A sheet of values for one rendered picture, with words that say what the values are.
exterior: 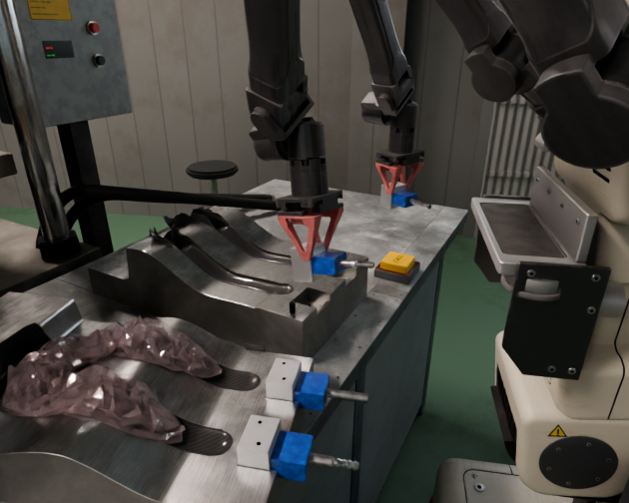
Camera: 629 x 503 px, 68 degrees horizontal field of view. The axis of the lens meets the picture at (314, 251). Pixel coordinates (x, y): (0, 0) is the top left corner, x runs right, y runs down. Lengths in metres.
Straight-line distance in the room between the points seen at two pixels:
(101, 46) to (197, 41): 1.96
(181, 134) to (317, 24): 1.20
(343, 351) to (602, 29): 0.58
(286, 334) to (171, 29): 2.92
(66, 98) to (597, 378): 1.31
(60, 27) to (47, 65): 0.10
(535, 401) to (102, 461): 0.57
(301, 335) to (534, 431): 0.36
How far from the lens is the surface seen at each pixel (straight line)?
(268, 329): 0.77
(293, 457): 0.56
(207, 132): 3.48
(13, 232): 1.55
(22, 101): 1.23
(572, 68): 0.42
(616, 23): 0.46
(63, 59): 1.43
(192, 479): 0.57
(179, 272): 0.86
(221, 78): 3.38
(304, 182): 0.70
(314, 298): 0.82
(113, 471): 0.57
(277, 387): 0.63
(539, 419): 0.77
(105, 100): 1.50
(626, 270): 0.70
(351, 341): 0.83
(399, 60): 1.02
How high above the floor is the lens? 1.29
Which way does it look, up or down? 25 degrees down
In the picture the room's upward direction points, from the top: straight up
